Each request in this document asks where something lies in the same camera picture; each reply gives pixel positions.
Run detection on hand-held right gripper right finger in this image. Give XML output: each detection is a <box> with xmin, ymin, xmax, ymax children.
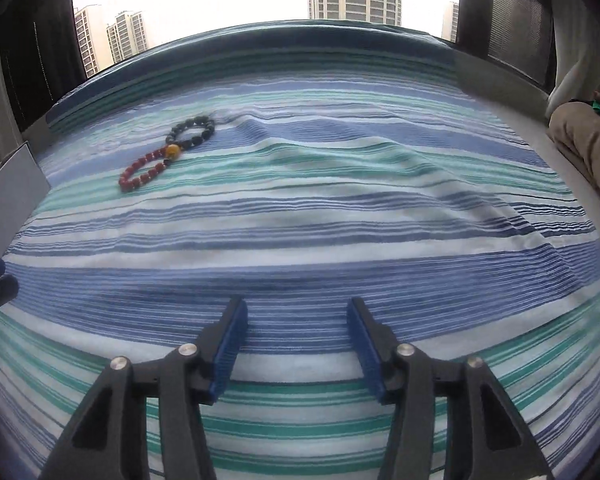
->
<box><xmin>346</xmin><ymin>297</ymin><xmax>556</xmax><ymax>480</ymax></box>

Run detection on dark bead bracelet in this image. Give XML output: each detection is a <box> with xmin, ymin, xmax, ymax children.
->
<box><xmin>165</xmin><ymin>115</ymin><xmax>215</xmax><ymax>149</ymax></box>

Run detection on pale apartment towers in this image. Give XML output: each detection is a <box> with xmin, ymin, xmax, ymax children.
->
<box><xmin>73</xmin><ymin>4</ymin><xmax>149</xmax><ymax>79</ymax></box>

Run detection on blue green striped bedsheet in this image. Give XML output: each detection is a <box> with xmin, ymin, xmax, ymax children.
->
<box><xmin>0</xmin><ymin>22</ymin><xmax>600</xmax><ymax>480</ymax></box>

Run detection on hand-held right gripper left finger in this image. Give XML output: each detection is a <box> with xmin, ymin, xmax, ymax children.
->
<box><xmin>37</xmin><ymin>296</ymin><xmax>249</xmax><ymax>480</ymax></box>

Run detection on red bead bracelet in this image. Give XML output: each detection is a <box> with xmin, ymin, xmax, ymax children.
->
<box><xmin>118</xmin><ymin>144</ymin><xmax>182</xmax><ymax>190</ymax></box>

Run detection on white curtain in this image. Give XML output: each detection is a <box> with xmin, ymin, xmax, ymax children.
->
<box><xmin>545</xmin><ymin>0</ymin><xmax>600</xmax><ymax>107</ymax></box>

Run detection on grey box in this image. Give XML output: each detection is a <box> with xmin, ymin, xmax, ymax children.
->
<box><xmin>0</xmin><ymin>141</ymin><xmax>52</xmax><ymax>268</ymax></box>

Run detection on dark curtain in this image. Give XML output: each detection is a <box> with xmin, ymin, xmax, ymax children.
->
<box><xmin>0</xmin><ymin>0</ymin><xmax>89</xmax><ymax>132</ymax></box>

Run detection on dark window frame with blind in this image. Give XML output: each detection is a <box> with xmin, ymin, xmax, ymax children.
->
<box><xmin>455</xmin><ymin>0</ymin><xmax>557</xmax><ymax>94</ymax></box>

